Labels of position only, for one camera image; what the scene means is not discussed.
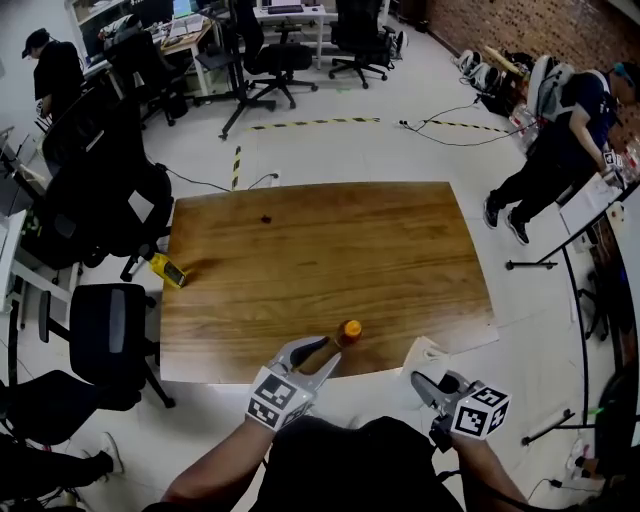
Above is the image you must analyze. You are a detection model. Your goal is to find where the white headset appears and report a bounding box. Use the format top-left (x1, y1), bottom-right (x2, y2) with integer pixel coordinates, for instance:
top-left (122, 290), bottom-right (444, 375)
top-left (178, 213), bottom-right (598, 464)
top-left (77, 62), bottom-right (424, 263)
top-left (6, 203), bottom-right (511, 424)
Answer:
top-left (456, 49), bottom-right (483, 77)
top-left (472, 61), bottom-right (502, 93)

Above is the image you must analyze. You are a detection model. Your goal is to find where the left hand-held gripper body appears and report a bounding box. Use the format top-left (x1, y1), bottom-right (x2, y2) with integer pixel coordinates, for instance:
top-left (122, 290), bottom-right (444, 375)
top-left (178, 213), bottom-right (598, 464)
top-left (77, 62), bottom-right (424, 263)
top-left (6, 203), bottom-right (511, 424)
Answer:
top-left (245, 357), bottom-right (318, 431)

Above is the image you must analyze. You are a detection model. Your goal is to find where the wooden top desk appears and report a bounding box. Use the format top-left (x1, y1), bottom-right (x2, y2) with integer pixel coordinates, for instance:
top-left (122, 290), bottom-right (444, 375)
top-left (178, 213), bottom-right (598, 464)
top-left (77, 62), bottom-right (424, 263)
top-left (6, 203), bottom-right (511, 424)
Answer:
top-left (158, 18), bottom-right (217, 97)

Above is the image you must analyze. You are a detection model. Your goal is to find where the person's left forearm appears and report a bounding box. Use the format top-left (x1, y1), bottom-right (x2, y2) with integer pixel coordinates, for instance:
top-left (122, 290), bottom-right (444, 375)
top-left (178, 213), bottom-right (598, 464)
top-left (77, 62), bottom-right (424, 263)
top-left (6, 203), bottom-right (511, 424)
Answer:
top-left (160, 414), bottom-right (282, 507)

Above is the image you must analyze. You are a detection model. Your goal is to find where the yellow handheld device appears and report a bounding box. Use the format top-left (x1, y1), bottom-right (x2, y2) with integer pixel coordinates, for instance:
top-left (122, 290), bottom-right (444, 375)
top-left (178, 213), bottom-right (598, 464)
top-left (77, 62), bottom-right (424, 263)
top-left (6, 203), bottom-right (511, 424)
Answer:
top-left (148, 252), bottom-right (188, 290)

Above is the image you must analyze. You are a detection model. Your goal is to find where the black floor stand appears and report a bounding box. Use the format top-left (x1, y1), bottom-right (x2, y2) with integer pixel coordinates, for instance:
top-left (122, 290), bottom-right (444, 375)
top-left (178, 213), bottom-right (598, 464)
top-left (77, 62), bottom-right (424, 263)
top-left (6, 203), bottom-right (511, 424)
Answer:
top-left (521, 408), bottom-right (577, 447)

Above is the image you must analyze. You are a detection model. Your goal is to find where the person's black shirt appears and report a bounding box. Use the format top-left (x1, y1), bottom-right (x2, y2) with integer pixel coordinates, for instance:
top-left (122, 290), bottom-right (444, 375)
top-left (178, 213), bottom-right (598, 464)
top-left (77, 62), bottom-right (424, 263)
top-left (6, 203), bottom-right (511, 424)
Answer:
top-left (248, 414), bottom-right (467, 512)

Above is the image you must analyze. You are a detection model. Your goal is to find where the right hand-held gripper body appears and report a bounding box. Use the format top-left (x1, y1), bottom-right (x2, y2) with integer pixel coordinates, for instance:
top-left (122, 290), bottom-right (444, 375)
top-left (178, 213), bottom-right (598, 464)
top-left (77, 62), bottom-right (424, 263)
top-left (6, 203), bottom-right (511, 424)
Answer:
top-left (429, 382), bottom-right (513, 454)

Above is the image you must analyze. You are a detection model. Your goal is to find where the brown bottle with orange cap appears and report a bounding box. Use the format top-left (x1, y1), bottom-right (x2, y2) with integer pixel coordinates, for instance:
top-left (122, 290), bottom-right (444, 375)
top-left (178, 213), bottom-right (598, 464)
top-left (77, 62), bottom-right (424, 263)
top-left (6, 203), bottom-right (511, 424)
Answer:
top-left (298, 319), bottom-right (363, 376)

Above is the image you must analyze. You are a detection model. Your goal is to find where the black floor cable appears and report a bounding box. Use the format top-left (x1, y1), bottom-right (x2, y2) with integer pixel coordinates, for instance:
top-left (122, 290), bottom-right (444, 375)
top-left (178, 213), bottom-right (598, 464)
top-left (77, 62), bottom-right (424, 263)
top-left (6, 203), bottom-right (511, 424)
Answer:
top-left (399, 95), bottom-right (531, 148)
top-left (152, 161), bottom-right (280, 194)

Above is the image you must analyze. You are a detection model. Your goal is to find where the open laptop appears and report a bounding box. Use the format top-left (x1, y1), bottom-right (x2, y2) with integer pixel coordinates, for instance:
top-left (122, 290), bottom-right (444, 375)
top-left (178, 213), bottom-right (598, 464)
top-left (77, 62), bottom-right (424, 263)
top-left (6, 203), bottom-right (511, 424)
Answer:
top-left (168, 0), bottom-right (207, 39)

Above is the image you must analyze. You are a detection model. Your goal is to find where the grey white backpack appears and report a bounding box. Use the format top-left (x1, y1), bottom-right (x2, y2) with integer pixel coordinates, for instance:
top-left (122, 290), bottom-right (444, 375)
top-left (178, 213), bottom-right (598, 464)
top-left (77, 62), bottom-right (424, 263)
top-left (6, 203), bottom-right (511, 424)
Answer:
top-left (526, 54), bottom-right (577, 124)

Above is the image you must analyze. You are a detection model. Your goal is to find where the white folding table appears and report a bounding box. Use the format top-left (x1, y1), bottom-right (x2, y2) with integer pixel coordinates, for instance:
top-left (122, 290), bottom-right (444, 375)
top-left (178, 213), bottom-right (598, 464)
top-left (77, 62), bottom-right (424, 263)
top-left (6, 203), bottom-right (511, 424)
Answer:
top-left (504, 171), bottom-right (640, 272)

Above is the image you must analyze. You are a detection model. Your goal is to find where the person's right forearm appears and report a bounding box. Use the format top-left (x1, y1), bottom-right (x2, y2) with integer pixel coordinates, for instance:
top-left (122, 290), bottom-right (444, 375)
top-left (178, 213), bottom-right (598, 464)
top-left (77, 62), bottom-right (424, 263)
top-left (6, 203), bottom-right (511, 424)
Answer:
top-left (448, 433), bottom-right (532, 512)

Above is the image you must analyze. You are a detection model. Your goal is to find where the white cloth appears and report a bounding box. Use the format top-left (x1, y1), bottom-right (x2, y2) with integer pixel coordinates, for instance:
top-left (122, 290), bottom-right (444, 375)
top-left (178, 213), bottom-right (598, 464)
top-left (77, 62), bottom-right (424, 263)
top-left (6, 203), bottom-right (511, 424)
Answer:
top-left (402, 335), bottom-right (452, 385)

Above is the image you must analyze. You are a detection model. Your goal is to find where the white desk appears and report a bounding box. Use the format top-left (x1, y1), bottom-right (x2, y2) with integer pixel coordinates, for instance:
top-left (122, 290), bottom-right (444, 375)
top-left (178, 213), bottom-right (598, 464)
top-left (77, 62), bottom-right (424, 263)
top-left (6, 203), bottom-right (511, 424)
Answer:
top-left (252, 3), bottom-right (342, 71)

